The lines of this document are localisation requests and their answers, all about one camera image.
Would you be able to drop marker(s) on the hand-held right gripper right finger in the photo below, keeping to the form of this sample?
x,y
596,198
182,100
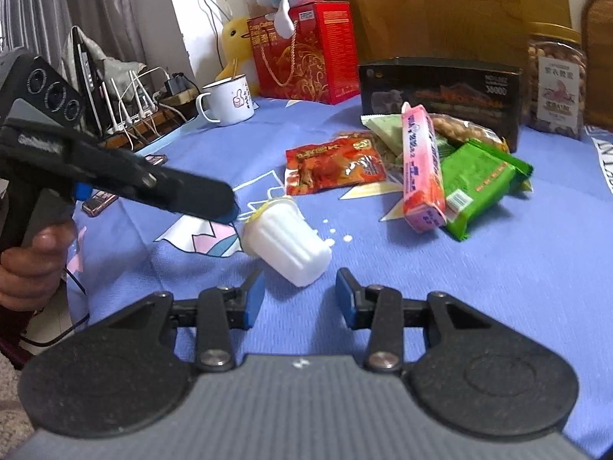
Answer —
x,y
345,297

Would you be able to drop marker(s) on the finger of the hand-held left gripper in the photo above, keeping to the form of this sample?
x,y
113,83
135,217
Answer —
x,y
191,196

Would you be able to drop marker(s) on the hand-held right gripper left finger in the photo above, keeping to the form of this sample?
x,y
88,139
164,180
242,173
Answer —
x,y
252,304

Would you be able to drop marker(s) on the white ribbed plastic cup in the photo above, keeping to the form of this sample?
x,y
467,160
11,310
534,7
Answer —
x,y
287,244

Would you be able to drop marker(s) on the red snack packet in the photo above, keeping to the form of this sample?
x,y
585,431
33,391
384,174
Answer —
x,y
335,163

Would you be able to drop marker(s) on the pink long snack packet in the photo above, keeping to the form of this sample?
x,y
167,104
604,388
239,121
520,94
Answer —
x,y
421,167

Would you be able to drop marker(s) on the green snack packet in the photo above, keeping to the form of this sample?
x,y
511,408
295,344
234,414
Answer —
x,y
479,182

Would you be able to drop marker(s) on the black cardboard box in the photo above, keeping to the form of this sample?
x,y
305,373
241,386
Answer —
x,y
455,91

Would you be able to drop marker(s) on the person's left hand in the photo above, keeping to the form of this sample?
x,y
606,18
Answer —
x,y
28,273

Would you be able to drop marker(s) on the small dark phone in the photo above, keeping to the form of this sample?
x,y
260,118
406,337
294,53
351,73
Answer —
x,y
155,159

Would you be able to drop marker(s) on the power strip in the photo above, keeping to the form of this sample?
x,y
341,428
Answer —
x,y
167,120

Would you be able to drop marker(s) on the pink mobile phone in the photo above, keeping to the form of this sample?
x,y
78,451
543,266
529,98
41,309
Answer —
x,y
99,202

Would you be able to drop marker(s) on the dark tablet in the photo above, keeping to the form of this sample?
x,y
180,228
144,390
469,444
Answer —
x,y
84,76

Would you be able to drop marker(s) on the white enamel mug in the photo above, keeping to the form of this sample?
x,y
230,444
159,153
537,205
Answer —
x,y
232,100

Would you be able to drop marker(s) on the white router with antennas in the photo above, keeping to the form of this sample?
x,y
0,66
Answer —
x,y
139,105

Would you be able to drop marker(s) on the black charger plug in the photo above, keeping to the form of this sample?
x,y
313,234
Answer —
x,y
177,85

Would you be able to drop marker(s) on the grey cloth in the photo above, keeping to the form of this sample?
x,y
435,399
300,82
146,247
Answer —
x,y
115,64

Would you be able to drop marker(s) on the grey curtain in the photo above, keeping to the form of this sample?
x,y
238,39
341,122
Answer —
x,y
72,5

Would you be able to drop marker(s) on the yellow plush toy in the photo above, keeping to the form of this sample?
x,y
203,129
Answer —
x,y
237,45

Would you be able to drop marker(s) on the pale green small packet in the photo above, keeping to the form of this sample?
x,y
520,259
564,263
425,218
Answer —
x,y
385,129

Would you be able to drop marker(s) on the blue printed bed sheet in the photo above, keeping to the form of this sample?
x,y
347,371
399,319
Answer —
x,y
527,273

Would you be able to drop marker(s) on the red gift box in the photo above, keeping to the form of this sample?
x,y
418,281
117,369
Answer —
x,y
316,57

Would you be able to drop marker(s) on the clear bag of peanuts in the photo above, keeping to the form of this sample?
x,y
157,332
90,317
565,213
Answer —
x,y
471,130

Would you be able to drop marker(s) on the clear nut jar gold lid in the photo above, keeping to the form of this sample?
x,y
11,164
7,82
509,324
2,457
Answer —
x,y
555,86

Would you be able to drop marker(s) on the wooden headboard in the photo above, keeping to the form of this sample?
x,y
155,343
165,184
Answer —
x,y
431,9

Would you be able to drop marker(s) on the brown wicker chair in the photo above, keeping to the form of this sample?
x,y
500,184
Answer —
x,y
601,57

